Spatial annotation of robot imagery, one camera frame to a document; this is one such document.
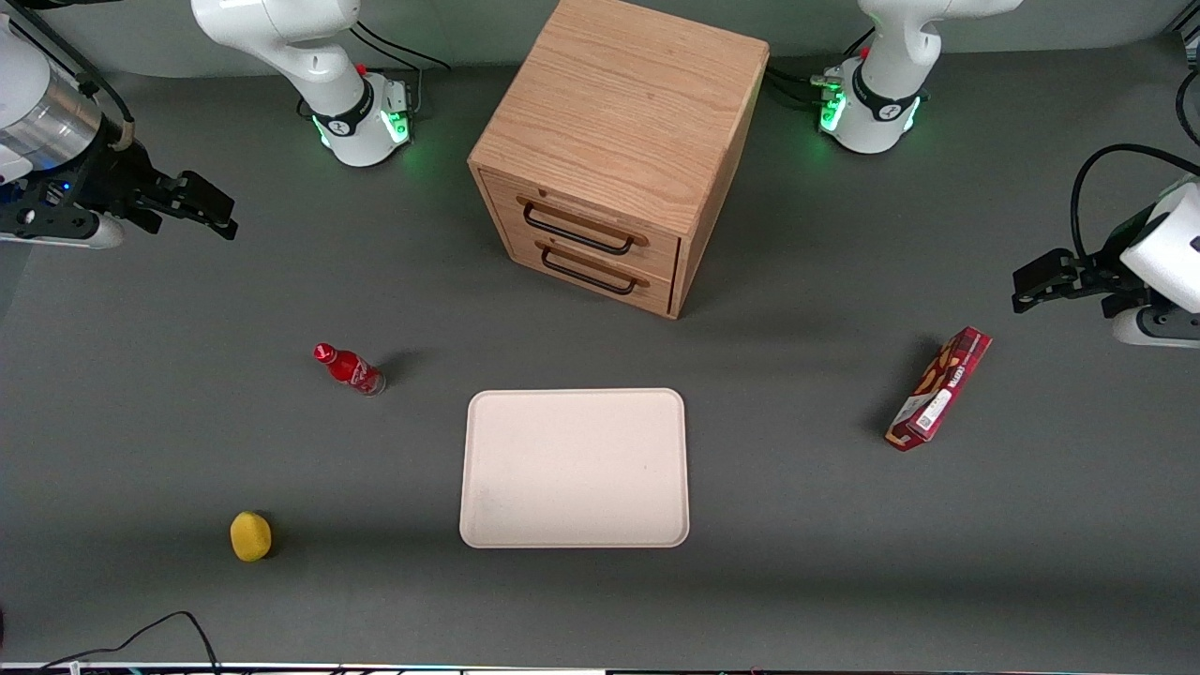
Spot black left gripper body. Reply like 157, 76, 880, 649
1073, 208, 1163, 320

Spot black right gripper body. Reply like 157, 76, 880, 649
0, 139, 185, 237

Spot wooden drawer with black handle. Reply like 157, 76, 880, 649
511, 231, 675, 316
482, 170, 682, 278

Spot wooden drawer cabinet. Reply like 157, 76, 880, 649
468, 0, 771, 321

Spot red snack box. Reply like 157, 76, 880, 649
885, 326, 993, 453

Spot red soda bottle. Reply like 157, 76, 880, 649
313, 343, 387, 398

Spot yellow lemon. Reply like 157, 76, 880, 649
230, 511, 274, 563

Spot beige rectangular tray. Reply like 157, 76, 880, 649
458, 388, 691, 549

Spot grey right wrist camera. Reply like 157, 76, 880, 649
0, 212, 126, 250

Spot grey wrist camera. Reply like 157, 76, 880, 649
0, 212, 126, 250
1112, 304, 1200, 350

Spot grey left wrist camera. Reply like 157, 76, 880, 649
1112, 304, 1200, 350

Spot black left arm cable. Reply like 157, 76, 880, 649
1071, 143, 1200, 265

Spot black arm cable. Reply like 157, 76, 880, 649
7, 0, 136, 151
1071, 143, 1200, 265

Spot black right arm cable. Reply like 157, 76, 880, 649
7, 0, 136, 151

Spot black cable loop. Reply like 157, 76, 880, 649
1176, 67, 1200, 147

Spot black right base cables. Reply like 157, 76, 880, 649
349, 21, 453, 115

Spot black base cables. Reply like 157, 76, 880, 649
349, 21, 453, 115
763, 28, 878, 110

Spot black left base cables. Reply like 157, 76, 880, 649
763, 28, 878, 110

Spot thin black floor cable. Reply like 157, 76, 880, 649
33, 611, 222, 675

